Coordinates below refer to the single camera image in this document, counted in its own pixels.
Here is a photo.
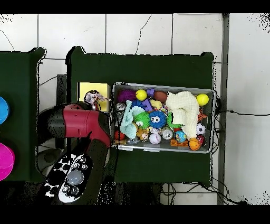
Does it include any magenta round bowl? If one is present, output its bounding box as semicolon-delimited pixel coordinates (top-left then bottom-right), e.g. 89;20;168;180
0;142;15;181

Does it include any grey wire mesh bin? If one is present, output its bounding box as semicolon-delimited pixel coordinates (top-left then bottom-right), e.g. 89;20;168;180
109;81;216;154

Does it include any cream knitted cloth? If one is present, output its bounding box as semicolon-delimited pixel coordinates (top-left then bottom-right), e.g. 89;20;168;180
165;90;200;139

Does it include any green spiky puffer ball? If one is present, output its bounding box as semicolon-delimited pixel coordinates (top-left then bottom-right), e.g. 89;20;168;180
133;111;150;129

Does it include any grey stand base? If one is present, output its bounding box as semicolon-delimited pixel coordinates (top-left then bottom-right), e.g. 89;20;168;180
36;147;64;176

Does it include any blue round bowl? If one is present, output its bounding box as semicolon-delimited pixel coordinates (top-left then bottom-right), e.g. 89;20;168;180
0;96;11;125

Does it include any dark green table cloth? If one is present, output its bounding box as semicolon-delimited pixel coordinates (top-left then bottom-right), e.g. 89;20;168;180
0;47;47;183
66;46;215;188

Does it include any wooden box with three holes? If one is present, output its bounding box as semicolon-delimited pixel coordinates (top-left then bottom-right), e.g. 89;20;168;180
76;81;111;111

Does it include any blue puffer ball with eyes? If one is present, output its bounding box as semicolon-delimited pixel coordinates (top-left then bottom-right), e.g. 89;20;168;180
148;109;167;129

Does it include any black cable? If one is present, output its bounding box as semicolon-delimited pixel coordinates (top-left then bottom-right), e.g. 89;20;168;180
219;109;270;116

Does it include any white baseball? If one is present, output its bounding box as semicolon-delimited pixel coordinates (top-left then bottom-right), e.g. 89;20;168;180
149;132;161;145

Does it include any light teal cloth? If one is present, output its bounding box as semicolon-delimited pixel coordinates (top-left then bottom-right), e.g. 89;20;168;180
119;99;146;139

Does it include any orange toy basketball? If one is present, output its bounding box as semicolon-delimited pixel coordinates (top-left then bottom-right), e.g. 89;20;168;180
187;137;201;151

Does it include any yellow ball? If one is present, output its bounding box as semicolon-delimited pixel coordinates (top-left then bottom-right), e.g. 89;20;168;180
196;93;209;107
135;89;148;101

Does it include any purple spiky ball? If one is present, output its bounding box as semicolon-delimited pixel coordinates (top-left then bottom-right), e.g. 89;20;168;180
117;88;137;104

